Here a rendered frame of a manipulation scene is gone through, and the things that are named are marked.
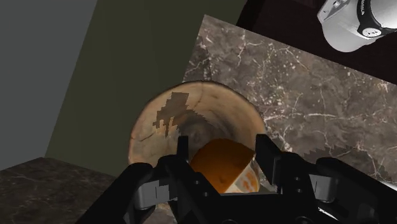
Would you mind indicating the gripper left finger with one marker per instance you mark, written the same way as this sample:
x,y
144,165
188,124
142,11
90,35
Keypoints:
x,y
173,183

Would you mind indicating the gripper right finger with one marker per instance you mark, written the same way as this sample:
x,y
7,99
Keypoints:
x,y
285,173

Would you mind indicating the orange cylindrical container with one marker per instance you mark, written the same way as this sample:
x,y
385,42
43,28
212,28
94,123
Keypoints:
x,y
222,165

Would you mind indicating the wooden bowl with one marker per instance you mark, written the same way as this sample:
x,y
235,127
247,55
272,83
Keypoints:
x,y
198,118

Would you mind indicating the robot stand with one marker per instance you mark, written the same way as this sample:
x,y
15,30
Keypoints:
x,y
310,28

